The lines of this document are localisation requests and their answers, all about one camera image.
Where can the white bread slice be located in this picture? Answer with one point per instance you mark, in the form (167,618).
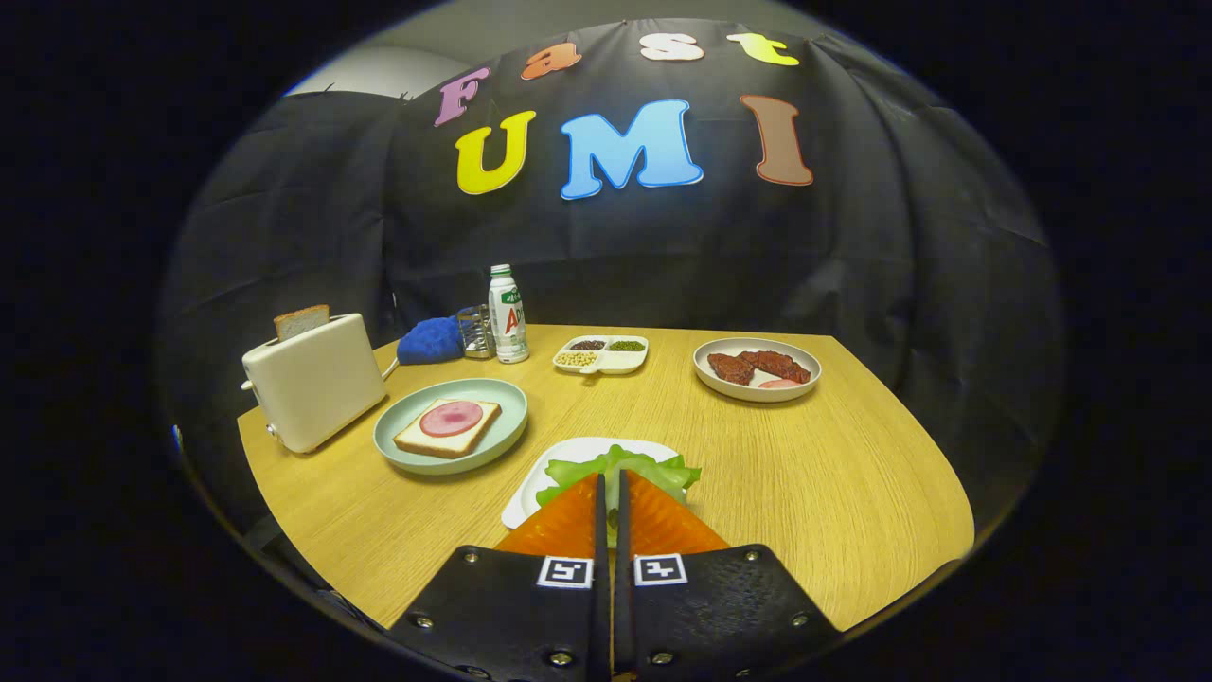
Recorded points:
(426,440)

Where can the white square plate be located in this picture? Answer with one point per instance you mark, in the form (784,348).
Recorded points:
(568,450)

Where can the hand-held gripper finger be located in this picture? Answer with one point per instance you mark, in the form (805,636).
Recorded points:
(602,606)
(621,606)

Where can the blue cloth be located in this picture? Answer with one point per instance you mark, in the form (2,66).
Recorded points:
(431,343)

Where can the white toaster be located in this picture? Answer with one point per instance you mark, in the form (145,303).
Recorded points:
(317,388)

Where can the white drink bottle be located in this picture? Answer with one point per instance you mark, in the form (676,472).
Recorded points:
(508,317)

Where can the clear glass utensil holder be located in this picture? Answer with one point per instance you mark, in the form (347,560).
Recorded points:
(476,333)

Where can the white divided bean dish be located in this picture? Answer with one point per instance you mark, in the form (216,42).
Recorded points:
(625,360)

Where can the toasted bread slice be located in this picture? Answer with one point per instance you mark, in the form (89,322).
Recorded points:
(301,322)

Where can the pale pink sausage slice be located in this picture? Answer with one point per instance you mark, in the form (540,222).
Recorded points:
(778,384)

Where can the round pink ham slice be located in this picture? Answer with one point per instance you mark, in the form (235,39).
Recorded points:
(452,418)

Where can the black backdrop cloth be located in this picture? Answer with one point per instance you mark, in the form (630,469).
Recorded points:
(663,256)

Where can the dark red meat pieces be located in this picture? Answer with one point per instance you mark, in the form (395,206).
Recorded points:
(748,365)

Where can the pale green round plate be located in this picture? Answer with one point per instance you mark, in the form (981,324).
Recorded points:
(511,421)

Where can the round beige plate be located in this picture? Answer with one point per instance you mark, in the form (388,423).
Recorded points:
(757,393)

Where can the green lettuce leaf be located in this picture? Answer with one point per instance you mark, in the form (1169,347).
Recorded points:
(615,466)

